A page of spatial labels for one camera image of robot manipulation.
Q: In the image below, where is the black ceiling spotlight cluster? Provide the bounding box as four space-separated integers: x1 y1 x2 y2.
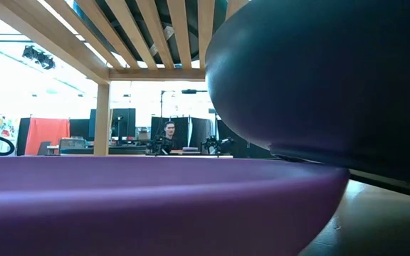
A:
21 45 56 70

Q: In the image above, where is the purple plate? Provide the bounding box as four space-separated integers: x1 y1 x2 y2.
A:
0 155 351 256

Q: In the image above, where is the dark green plate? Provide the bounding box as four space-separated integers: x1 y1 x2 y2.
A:
204 0 410 189

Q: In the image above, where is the wooden slatted shelf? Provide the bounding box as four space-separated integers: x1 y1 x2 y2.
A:
0 0 252 156

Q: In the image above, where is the orange cloth panel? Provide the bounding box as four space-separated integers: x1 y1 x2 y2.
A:
24 117 71 156

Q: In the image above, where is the black metal table frame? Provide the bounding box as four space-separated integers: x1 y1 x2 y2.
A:
349 169 410 203

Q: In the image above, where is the person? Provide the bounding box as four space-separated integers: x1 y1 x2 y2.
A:
160 120 178 154

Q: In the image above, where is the black monitor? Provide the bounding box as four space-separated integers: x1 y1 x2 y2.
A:
88 107 137 140

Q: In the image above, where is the black partition panel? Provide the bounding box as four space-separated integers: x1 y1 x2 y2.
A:
150 116 215 150

